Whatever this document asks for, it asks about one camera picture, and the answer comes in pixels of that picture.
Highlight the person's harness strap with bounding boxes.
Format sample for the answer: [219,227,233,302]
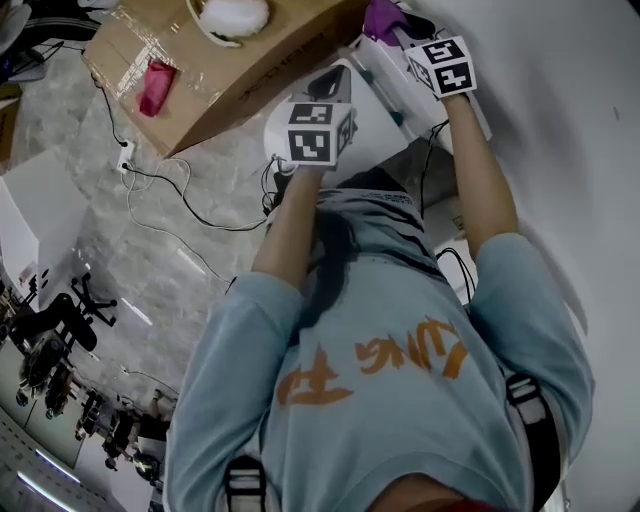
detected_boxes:
[504,374,569,481]
[222,454,269,512]

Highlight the red cloth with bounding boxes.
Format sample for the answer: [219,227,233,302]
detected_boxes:
[138,59,180,119]

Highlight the person's right harness strap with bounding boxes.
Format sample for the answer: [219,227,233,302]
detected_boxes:
[504,374,569,481]

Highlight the brown printed carton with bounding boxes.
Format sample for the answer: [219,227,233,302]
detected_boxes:
[0,82,24,174]

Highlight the black office chair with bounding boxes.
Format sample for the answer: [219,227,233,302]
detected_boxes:
[9,272,119,351]

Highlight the person's light blue shirt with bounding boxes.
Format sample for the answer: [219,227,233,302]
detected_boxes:
[162,234,596,512]

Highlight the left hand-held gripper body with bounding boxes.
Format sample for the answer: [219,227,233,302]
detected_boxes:
[287,101,360,166]

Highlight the purple microfibre cloth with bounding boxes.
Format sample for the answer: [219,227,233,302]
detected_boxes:
[363,0,409,42]

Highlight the person's right forearm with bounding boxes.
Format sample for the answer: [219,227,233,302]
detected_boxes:
[442,94,521,256]

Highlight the person's left forearm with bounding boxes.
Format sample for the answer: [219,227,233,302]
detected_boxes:
[251,164,326,291]

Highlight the white toilet with lid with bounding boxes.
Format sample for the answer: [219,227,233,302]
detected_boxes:
[263,29,496,211]

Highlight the person's black trousers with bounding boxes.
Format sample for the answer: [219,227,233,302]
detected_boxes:
[339,167,416,194]

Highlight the white power strip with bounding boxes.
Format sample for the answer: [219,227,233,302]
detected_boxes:
[116,139,136,174]

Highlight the person's grey black-patterned garment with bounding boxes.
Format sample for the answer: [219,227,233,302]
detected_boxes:
[317,187,441,271]

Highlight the white cabinet with black fittings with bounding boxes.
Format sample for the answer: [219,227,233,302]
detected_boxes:
[0,149,94,306]

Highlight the white fluffy duster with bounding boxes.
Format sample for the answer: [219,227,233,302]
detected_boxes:
[198,0,271,37]

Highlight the white curved-handle brush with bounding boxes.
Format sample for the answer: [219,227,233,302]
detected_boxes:
[184,0,245,50]

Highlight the large brown cardboard box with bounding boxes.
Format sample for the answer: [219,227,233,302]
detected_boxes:
[81,0,374,159]

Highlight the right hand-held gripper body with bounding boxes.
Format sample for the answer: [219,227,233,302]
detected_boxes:
[403,29,476,100]

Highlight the person's left harness strap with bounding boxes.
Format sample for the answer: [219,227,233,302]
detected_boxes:
[222,454,269,512]

